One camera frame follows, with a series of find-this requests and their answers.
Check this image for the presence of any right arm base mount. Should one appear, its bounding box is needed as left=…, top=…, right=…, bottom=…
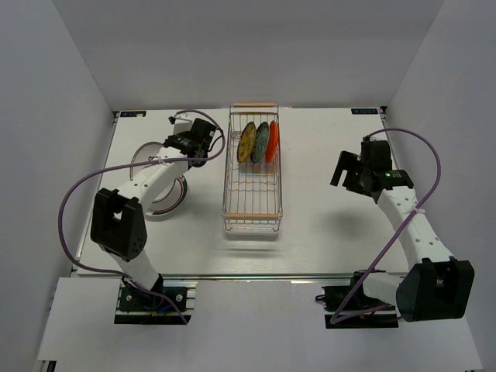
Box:
left=315, top=270, right=399, bottom=329

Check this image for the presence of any right blue table label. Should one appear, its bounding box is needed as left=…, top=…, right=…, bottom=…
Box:
left=351, top=108, right=379, bottom=115

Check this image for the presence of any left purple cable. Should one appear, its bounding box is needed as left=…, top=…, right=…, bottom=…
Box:
left=57, top=109, right=226, bottom=326

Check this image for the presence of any white plate teal rim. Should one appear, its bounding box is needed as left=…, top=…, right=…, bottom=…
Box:
left=146, top=176, right=188, bottom=219

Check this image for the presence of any orange plate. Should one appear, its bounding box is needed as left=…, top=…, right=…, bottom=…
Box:
left=265, top=120, right=279, bottom=163

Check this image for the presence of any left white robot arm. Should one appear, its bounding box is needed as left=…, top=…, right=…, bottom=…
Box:
left=90, top=118, right=220, bottom=309

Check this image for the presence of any metal wire dish rack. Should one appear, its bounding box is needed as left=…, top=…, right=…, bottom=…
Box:
left=222, top=103, right=283, bottom=234

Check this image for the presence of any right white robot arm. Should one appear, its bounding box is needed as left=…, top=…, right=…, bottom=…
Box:
left=330, top=137, right=475, bottom=324

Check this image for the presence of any plain white plate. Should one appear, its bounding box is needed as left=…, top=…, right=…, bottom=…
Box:
left=131, top=141, right=176, bottom=204

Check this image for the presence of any blue table label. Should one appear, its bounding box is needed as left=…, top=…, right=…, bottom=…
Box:
left=351, top=108, right=379, bottom=115
left=119, top=111, right=146, bottom=118

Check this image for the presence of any yellow patterned plate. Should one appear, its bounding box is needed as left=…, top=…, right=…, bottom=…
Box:
left=237, top=122, right=257, bottom=163

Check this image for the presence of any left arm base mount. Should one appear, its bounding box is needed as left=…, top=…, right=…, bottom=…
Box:
left=114, top=283, right=196, bottom=326

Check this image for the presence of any white plate red lettering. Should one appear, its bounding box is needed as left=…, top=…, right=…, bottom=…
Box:
left=145, top=209, right=184, bottom=222

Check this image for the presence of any teal patterned plate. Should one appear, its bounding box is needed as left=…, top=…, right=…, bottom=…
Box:
left=251, top=122, right=270, bottom=164

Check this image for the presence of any left blue table label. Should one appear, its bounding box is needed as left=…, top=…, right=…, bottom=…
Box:
left=119, top=111, right=146, bottom=118

